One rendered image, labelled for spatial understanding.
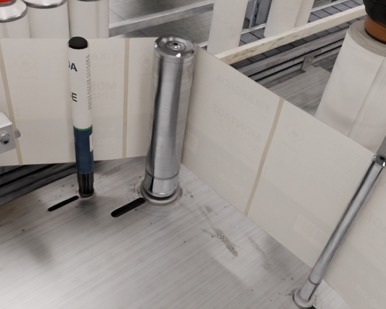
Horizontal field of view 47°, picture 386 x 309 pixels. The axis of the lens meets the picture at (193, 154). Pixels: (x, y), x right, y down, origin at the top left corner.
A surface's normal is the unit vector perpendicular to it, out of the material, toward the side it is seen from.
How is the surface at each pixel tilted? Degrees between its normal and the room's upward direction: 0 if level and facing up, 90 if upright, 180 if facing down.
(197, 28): 0
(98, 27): 90
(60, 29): 90
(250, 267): 0
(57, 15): 90
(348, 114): 90
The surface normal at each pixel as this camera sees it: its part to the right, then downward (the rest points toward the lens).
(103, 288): 0.12, -0.74
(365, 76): -0.58, 0.45
